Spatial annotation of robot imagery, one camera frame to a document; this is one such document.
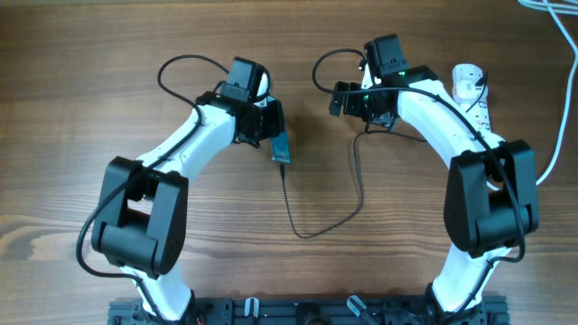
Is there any Galaxy S25 smartphone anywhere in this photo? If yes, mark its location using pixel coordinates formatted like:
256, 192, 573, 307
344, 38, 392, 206
270, 131, 291, 164

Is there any black USB charging cable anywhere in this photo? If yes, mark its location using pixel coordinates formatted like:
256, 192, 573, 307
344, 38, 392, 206
278, 70, 490, 240

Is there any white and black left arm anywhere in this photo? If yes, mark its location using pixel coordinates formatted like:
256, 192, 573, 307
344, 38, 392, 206
79, 57, 291, 324

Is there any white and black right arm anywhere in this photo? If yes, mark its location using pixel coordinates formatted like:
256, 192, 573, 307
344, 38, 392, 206
330, 34, 539, 319

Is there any white USB charger plug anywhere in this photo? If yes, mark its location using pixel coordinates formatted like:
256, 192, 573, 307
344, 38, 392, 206
452, 76, 487, 105

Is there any white power strip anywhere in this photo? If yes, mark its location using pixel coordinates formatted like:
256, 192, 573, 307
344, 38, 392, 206
452, 63, 490, 131

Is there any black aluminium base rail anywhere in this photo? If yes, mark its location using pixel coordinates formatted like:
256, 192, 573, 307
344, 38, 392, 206
107, 295, 510, 325

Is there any white power strip cord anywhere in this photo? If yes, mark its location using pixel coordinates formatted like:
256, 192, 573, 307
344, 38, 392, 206
487, 0, 578, 190

